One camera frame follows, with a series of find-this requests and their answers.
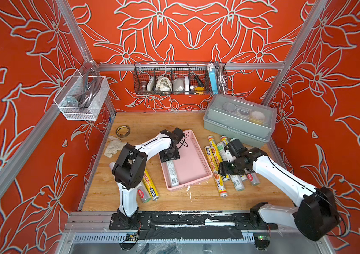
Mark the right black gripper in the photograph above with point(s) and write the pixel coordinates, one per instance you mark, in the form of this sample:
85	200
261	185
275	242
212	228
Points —
223	169

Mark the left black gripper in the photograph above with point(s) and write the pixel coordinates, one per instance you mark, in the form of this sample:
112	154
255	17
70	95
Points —
176	156

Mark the pink plastic basket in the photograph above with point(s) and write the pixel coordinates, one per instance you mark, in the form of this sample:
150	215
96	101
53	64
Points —
191	168

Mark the yellow wrap roll long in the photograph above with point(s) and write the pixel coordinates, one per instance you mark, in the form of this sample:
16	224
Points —
213	166

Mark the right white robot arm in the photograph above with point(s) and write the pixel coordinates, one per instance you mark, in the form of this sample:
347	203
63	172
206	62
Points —
314	213

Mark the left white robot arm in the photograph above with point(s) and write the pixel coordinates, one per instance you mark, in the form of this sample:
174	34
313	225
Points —
129	168

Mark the white wrap roll red label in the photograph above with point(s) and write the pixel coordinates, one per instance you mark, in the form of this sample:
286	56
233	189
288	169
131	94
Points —
143	193

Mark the white green 300 wrap roll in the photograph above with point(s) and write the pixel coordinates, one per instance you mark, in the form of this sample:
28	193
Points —
111	166

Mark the grey plastic toolbox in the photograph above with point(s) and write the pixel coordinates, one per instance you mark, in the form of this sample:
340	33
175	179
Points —
253	124

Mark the tape roll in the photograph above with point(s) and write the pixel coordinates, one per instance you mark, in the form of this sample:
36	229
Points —
122	131

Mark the crumpled white cloth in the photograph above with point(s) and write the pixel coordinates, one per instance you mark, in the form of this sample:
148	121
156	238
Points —
114	146

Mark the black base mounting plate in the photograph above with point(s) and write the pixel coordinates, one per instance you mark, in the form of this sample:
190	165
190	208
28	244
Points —
177	219

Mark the black screwdriver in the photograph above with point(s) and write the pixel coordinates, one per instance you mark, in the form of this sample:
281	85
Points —
196	77

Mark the black wire wall basket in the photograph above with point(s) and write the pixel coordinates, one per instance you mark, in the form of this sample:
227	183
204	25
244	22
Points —
162	78

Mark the blue box in wire basket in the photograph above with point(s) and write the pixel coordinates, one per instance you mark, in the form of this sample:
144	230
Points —
211	70

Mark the clear plastic wall bin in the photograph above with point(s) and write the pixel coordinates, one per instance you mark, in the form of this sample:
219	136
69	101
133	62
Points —
83	99

